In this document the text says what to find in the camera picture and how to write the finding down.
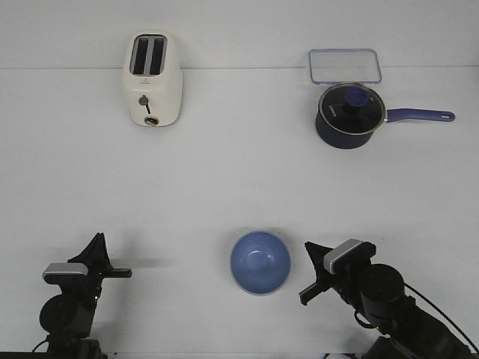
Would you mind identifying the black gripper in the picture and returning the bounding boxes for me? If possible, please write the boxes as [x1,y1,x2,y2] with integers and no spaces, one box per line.
[59,233,132,299]
[299,242,371,306]

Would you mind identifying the blue bowl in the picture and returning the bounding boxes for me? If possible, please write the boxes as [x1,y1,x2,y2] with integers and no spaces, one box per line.
[230,230,291,295]

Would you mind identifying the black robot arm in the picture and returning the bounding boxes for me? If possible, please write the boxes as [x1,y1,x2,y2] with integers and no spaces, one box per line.
[299,239,478,358]
[40,233,132,358]

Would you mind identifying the dark blue saucepan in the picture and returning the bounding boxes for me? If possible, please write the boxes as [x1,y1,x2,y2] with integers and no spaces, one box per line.
[316,108,456,150]

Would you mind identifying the glass pot lid blue knob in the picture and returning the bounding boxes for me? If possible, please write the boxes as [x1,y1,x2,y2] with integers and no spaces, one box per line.
[318,83,386,135]

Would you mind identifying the white two-slot toaster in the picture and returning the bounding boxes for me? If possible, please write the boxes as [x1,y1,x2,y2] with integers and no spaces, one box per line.
[122,30,183,127]

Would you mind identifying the clear container blue rim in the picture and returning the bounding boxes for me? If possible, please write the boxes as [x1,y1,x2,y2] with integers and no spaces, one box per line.
[308,49,382,85]

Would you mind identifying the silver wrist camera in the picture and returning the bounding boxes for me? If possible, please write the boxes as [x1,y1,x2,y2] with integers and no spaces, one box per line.
[42,263,88,285]
[323,239,376,274]

